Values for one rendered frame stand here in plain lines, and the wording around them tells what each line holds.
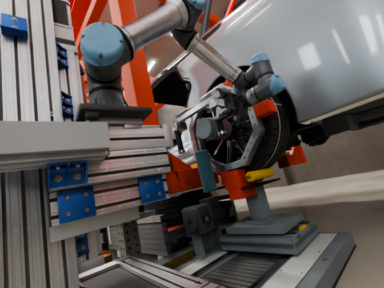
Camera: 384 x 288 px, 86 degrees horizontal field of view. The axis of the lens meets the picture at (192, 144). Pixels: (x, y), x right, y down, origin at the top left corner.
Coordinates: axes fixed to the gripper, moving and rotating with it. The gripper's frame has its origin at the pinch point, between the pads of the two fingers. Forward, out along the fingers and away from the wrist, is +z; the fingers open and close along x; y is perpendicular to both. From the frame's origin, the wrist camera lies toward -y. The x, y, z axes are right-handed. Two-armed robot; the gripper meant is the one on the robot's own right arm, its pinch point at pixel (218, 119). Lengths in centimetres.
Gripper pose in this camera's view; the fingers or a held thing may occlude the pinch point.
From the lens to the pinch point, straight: 109.2
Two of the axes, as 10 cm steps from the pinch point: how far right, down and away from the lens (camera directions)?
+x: -7.3, 0.2, -6.9
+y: -2.2, -9.5, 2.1
